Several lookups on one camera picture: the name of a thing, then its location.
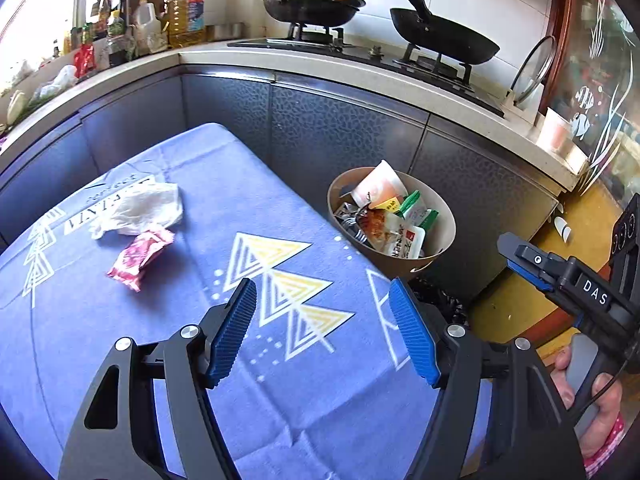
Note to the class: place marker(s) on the pink plastic tub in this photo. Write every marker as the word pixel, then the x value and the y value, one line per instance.
pixel 557 130

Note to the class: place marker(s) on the black frying pan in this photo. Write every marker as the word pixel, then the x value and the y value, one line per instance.
pixel 445 37

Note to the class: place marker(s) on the row of condiment bottles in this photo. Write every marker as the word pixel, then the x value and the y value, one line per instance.
pixel 100 25

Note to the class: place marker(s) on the silver foil wrapper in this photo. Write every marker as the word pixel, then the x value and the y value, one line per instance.
pixel 350 222

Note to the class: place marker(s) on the orange sauce packet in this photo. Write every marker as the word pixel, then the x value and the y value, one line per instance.
pixel 380 227

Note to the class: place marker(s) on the yellow cooking oil bottle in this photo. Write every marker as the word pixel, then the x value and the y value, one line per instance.
pixel 186 20

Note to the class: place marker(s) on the pink white plastic bag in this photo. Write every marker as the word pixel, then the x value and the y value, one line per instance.
pixel 382 182

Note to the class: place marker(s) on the glass pot lid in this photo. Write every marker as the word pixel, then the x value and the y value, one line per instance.
pixel 537 60

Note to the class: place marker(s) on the green snack packet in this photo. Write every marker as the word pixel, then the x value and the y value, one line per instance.
pixel 429 220
pixel 412 205

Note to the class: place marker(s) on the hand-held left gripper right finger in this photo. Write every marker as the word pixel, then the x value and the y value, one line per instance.
pixel 412 332

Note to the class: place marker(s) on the white plastic jug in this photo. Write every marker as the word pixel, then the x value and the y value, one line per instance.
pixel 148 27

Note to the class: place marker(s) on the pink snack wrapper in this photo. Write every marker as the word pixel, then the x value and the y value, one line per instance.
pixel 140 257

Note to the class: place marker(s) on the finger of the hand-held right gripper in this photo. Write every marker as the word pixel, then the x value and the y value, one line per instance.
pixel 530 256
pixel 525 272

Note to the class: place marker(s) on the person's right forearm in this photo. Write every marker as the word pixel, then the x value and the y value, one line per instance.
pixel 607 452

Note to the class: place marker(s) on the small yellow packet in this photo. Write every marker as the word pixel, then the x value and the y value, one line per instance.
pixel 389 204

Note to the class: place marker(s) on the white packet with red label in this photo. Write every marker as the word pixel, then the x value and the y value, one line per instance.
pixel 407 242

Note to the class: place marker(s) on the glass door with fish print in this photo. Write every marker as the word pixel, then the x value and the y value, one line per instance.
pixel 600 60

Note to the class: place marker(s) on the blue printed tablecloth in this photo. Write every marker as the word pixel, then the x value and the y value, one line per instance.
pixel 310 400

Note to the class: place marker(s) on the small white plastic piece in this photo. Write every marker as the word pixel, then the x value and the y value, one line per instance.
pixel 562 229

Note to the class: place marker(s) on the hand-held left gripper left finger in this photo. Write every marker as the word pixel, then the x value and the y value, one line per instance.
pixel 232 332

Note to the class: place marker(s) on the black gas stove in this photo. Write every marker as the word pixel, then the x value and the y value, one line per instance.
pixel 360 55

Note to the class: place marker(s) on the beige round waste bin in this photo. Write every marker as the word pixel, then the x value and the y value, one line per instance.
pixel 400 264

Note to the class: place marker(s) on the person's right hand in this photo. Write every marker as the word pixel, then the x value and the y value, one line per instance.
pixel 607 405

